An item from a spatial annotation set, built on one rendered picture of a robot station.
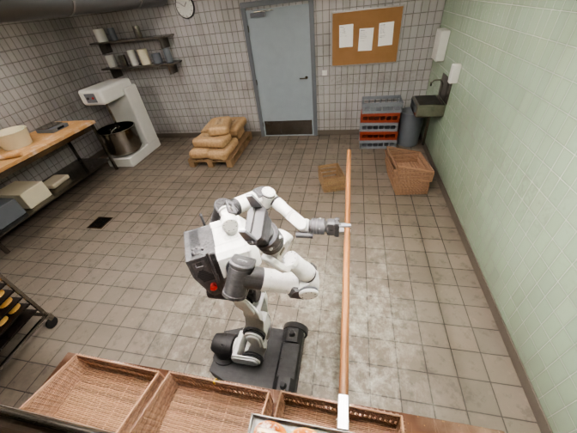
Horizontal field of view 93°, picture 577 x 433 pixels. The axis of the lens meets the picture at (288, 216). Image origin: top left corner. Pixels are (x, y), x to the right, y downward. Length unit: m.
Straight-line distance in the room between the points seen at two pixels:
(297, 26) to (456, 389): 4.91
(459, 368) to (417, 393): 0.38
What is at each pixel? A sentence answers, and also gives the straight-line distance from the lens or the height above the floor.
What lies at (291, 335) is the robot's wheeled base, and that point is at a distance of 2.21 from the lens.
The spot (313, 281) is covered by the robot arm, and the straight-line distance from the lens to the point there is 1.08.
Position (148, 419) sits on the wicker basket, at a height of 0.71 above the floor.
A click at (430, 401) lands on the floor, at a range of 2.39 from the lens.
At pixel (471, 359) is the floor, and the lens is 2.61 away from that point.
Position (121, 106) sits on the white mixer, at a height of 0.90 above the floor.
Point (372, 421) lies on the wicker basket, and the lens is 1.65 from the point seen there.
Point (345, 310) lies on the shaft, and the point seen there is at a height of 1.21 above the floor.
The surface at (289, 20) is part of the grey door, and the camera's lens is 5.21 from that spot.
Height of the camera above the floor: 2.19
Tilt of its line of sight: 39 degrees down
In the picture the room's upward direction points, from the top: 7 degrees counter-clockwise
